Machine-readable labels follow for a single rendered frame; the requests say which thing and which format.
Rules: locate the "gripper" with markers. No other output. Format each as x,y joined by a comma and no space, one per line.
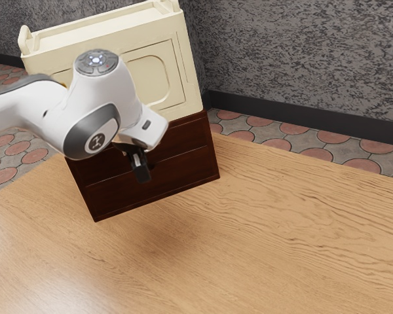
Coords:
128,148

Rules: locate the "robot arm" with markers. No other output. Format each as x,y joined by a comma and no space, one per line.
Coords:
95,98

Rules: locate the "dark brown wooden drawer cabinet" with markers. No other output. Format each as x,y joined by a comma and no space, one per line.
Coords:
170,163

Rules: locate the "cream box with lid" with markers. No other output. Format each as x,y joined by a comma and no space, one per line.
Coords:
157,70

